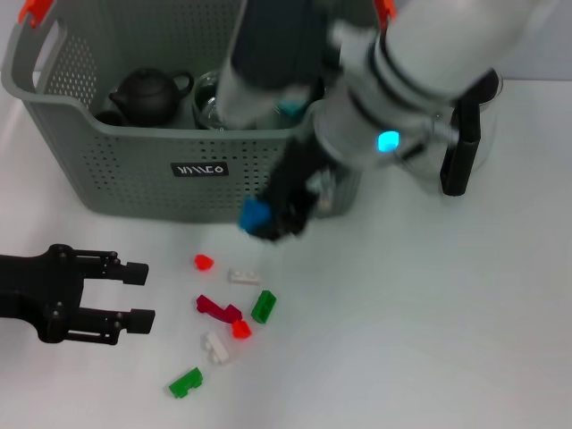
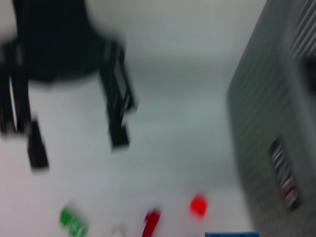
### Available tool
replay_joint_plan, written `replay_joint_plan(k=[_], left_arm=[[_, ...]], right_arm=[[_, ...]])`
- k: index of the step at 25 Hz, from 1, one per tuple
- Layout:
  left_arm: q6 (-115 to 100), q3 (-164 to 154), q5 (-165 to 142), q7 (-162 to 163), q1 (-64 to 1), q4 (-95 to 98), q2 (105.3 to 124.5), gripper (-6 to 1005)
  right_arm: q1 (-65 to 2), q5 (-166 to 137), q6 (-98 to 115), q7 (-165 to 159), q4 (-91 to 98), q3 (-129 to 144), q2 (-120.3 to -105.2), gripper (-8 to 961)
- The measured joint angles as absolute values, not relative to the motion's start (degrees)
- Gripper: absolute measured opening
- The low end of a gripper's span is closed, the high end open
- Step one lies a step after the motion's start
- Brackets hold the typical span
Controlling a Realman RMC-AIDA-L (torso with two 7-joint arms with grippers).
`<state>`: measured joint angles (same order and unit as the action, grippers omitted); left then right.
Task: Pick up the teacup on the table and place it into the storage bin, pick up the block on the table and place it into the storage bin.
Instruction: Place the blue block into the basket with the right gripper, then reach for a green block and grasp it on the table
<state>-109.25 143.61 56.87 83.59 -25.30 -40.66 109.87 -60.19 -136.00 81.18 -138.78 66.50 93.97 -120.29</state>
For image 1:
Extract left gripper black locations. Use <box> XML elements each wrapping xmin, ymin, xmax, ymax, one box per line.
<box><xmin>0</xmin><ymin>243</ymin><xmax>156</xmax><ymax>346</ymax></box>

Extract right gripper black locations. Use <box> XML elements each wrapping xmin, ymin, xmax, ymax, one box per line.
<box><xmin>249</xmin><ymin>133</ymin><xmax>341</xmax><ymax>242</ymax></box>

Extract blue square plate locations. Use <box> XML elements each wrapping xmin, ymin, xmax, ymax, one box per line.
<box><xmin>239</xmin><ymin>198</ymin><xmax>273</xmax><ymax>233</ymax></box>

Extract green slope block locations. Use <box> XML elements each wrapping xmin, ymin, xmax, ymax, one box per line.
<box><xmin>249</xmin><ymin>290</ymin><xmax>278</xmax><ymax>324</ymax></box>

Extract dark red curved block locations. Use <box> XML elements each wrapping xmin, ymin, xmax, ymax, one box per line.
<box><xmin>195</xmin><ymin>293</ymin><xmax>244</xmax><ymax>324</ymax></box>

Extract grey perforated storage bin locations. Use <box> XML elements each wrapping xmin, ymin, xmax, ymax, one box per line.
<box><xmin>0</xmin><ymin>0</ymin><xmax>400</xmax><ymax>223</ymax></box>

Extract white two-stud flat plate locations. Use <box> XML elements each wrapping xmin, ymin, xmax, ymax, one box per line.
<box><xmin>227</xmin><ymin>267</ymin><xmax>263</xmax><ymax>286</ymax></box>

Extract white two-stud brick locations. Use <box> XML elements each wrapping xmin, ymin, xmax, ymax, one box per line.
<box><xmin>200</xmin><ymin>331</ymin><xmax>232</xmax><ymax>366</ymax></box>

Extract green two-stud brick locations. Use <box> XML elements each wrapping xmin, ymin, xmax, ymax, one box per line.
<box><xmin>168</xmin><ymin>366</ymin><xmax>205</xmax><ymax>400</ymax></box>

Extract dark clay teapot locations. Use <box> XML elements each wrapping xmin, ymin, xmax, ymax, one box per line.
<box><xmin>109</xmin><ymin>67</ymin><xmax>197</xmax><ymax>129</ymax></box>

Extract glass carafe with black handle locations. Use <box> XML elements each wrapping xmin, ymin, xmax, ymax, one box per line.
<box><xmin>400</xmin><ymin>66</ymin><xmax>504</xmax><ymax>198</ymax></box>

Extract orange bin handle latch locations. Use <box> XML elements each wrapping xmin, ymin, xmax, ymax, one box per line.
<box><xmin>374</xmin><ymin>0</ymin><xmax>399</xmax><ymax>21</ymax></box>
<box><xmin>17</xmin><ymin>0</ymin><xmax>54</xmax><ymax>26</ymax></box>

